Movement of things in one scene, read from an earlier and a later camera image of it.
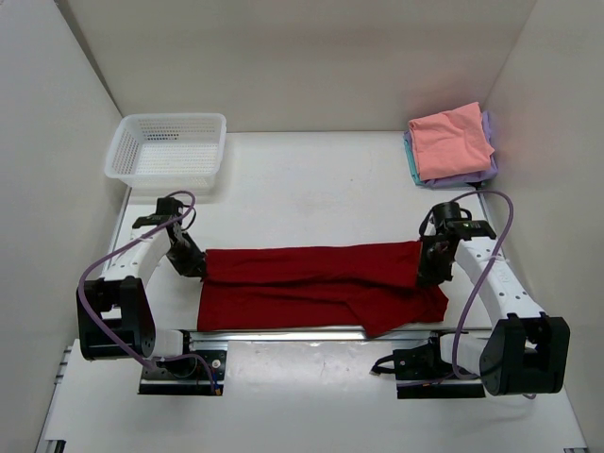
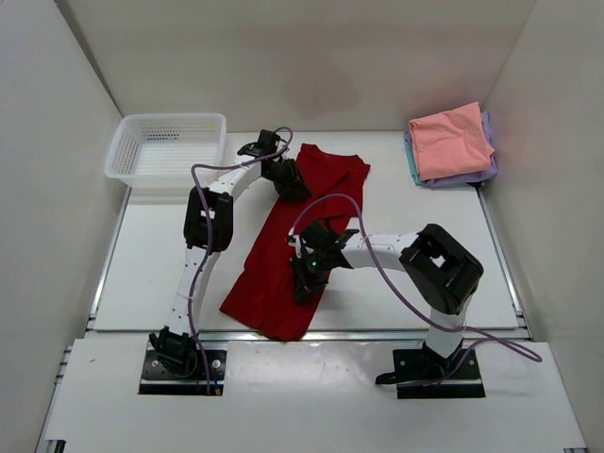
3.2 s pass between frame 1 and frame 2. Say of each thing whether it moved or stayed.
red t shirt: moved
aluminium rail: stayed
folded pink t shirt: stayed
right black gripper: moved
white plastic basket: stayed
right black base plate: stayed
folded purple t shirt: stayed
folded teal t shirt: stayed
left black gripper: moved
